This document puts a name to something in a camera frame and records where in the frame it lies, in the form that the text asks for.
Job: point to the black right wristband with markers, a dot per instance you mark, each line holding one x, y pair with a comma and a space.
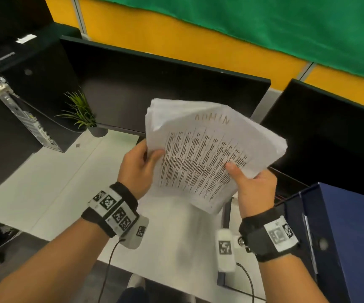
254, 242

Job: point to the black wristband with markers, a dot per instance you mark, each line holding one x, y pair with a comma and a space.
254, 242
93, 217

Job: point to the yellow partition panel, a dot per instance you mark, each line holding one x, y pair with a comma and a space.
169, 37

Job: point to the black left wristband with markers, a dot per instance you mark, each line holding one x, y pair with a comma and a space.
93, 217

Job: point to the person's left hand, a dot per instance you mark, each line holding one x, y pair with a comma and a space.
134, 173

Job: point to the person's right forearm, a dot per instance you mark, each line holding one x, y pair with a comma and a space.
286, 280

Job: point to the black side panel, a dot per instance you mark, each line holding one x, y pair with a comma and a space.
2, 145

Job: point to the white sticker on tower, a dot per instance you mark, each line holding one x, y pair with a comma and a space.
26, 39

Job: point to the small green potted plant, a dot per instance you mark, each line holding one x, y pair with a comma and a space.
81, 113

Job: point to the stack of white printed papers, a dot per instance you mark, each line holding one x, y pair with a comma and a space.
207, 145

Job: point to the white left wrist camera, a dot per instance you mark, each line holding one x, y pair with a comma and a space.
136, 233

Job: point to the grey partition post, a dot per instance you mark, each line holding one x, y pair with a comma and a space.
267, 100
80, 18

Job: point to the person's left forearm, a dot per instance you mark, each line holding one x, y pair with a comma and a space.
49, 268

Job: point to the person's right hand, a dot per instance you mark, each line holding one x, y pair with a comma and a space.
257, 192

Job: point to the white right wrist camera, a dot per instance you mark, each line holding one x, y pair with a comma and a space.
225, 249

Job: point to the green cloth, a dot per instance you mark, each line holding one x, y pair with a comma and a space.
264, 22

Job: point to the black monitor stand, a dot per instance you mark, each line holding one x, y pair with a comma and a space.
141, 141

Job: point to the black computer tower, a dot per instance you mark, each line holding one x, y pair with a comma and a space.
52, 78

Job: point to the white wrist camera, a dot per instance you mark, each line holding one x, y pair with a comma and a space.
136, 233
225, 249

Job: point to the smaller black monitor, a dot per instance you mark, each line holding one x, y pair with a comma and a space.
327, 138

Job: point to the large black monitor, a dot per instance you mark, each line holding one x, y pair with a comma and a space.
131, 88

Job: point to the person's dark clothing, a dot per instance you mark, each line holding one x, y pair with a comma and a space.
156, 295

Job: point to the black keyboard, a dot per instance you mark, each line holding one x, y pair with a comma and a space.
287, 184

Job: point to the white shoe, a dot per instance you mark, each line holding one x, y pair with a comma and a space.
136, 281

